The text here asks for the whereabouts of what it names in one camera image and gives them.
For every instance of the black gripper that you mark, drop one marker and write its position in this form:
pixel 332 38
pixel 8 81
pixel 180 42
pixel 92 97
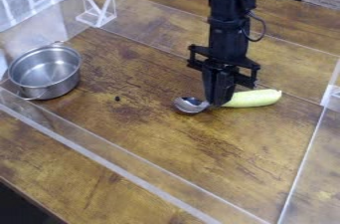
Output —
pixel 227 49

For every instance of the green handled metal spoon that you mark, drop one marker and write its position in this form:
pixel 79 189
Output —
pixel 248 99

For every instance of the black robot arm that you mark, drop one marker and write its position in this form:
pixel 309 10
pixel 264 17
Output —
pixel 227 10

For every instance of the clear acrylic front barrier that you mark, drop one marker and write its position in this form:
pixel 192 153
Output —
pixel 173 189

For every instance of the small stainless steel pot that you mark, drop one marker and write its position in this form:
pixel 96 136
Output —
pixel 45 72

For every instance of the clear acrylic triangle bracket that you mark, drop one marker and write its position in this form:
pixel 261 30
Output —
pixel 97 16

